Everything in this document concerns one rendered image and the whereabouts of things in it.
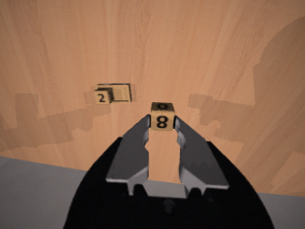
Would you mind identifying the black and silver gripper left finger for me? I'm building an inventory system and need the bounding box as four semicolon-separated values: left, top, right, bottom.
63;114;151;229

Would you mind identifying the tan wooden tray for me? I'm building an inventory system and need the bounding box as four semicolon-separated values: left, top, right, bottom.
95;83;132;103

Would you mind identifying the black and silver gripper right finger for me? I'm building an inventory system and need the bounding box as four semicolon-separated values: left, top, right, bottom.
173;115;275;229

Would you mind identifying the tan wooden number cube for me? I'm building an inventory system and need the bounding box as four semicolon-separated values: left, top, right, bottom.
93;88;114;104
151;102;175;132

